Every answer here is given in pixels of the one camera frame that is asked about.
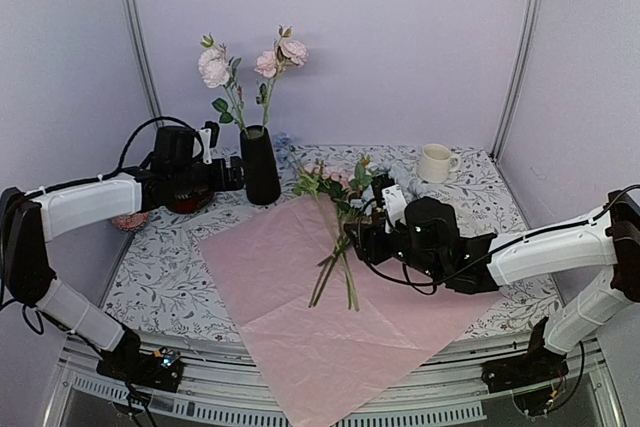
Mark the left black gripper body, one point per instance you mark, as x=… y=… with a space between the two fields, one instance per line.
x=221 y=182

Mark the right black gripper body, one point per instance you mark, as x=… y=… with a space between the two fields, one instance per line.
x=371 y=239

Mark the pink tissue wrapping paper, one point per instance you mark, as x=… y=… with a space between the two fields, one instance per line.
x=322 y=363

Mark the pale pink rose stem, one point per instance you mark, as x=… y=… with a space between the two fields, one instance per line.
x=218 y=71

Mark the double pink rose stem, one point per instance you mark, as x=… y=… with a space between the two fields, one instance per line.
x=286 y=53

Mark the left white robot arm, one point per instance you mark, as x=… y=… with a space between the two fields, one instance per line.
x=179 y=168

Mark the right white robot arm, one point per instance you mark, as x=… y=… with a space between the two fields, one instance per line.
x=423 y=235

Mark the tall black vase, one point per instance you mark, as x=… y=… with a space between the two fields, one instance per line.
x=262 y=182

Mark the red round saucer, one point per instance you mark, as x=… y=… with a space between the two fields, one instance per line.
x=189 y=206

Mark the pink carnation flower stem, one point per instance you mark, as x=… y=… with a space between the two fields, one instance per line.
x=344 y=199

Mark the blue hydrangea flower stem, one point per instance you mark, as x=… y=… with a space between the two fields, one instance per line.
x=286 y=153

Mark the cream ceramic mug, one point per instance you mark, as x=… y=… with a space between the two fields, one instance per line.
x=436 y=163

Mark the floral patterned table mat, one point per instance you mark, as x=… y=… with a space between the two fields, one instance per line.
x=163 y=286

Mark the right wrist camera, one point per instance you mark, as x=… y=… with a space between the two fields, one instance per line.
x=390 y=201

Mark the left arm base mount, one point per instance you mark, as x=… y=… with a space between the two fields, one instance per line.
x=142 y=369

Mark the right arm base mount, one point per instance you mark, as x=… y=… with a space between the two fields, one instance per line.
x=516 y=372

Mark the aluminium front rail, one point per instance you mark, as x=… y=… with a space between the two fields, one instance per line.
x=185 y=382

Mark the left aluminium frame post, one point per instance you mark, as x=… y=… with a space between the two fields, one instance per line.
x=134 y=25

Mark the aluminium frame post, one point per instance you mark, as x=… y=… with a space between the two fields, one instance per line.
x=134 y=25
x=525 y=43

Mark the right aluminium frame post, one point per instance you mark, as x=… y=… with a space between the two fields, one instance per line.
x=525 y=43

